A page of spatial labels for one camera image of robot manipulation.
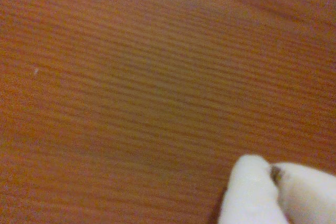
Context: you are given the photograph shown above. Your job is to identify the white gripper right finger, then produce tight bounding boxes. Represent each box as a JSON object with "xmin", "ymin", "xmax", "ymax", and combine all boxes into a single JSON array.
[{"xmin": 275, "ymin": 162, "xmax": 336, "ymax": 224}]

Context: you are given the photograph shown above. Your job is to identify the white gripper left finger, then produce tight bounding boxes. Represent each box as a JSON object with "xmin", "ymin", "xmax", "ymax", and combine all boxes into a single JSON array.
[{"xmin": 218, "ymin": 154, "xmax": 289, "ymax": 224}]

